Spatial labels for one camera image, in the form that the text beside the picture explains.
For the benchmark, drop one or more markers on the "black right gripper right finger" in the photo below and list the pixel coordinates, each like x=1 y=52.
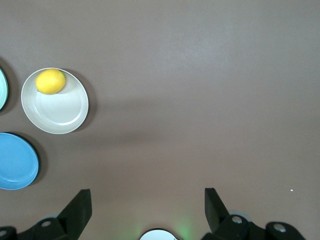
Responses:
x=215 y=212

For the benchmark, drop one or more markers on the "beige round plate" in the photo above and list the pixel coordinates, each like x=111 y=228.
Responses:
x=60 y=112

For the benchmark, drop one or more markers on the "green round plate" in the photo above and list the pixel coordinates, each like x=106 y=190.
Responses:
x=2 y=90

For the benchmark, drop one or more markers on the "yellow lemon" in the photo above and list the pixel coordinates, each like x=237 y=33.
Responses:
x=50 y=81

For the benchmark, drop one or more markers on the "blue round plate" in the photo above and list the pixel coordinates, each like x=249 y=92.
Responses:
x=15 y=161

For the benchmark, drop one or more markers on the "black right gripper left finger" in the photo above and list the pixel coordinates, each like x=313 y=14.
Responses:
x=77 y=212

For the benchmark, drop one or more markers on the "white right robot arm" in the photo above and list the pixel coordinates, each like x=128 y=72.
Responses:
x=157 y=236

